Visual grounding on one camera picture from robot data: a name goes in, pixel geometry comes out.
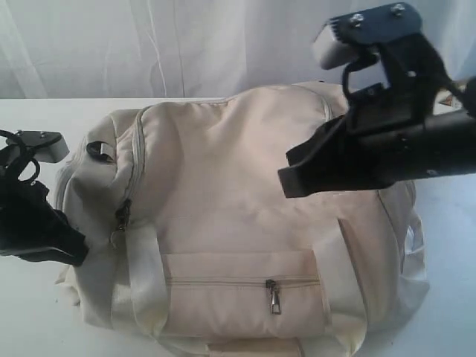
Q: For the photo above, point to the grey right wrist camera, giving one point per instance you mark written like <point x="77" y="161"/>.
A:
<point x="342" y="37"/>

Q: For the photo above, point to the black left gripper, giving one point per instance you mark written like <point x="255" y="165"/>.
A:
<point x="24" y="219"/>

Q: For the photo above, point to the white backdrop curtain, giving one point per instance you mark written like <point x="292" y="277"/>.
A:
<point x="69" y="49"/>

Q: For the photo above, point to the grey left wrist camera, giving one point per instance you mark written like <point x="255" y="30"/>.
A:
<point x="48" y="147"/>

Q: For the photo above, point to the cream fabric duffel bag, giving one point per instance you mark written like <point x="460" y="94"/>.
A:
<point x="193" y="243"/>

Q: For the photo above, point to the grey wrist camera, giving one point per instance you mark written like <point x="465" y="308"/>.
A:
<point x="48" y="147"/>
<point x="342" y="37"/>

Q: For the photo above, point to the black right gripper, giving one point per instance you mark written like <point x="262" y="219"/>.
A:
<point x="387" y="136"/>

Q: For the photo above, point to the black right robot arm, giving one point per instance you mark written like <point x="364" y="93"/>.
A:
<point x="459" y="134"/>

